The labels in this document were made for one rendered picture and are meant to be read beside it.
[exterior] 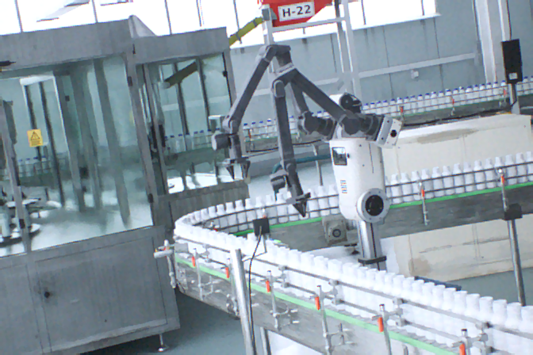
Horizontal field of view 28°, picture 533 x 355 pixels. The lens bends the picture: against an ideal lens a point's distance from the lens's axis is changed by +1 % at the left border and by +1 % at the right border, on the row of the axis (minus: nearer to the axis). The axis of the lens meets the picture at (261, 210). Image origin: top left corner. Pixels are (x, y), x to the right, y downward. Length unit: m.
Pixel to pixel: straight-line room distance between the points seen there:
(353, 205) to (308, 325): 1.02
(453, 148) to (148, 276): 2.59
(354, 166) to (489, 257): 3.97
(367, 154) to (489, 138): 3.80
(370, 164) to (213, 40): 5.08
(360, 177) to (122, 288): 3.13
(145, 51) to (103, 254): 2.59
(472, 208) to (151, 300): 2.56
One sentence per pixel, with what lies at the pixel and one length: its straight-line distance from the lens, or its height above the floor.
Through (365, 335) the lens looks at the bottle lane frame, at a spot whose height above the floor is 0.96.
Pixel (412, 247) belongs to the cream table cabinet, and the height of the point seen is 0.31.
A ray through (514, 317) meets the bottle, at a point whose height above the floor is 1.14.
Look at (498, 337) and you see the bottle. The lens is 2.92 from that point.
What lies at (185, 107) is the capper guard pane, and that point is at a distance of 9.65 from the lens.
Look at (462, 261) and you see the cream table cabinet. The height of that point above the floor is 0.13.
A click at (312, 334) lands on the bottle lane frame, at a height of 0.88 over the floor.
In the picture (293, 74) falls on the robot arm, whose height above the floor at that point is 1.82.
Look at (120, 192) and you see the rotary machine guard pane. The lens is 7.53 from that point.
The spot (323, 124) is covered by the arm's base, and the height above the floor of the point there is 1.57.
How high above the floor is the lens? 1.87
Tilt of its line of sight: 7 degrees down
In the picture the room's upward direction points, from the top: 9 degrees counter-clockwise
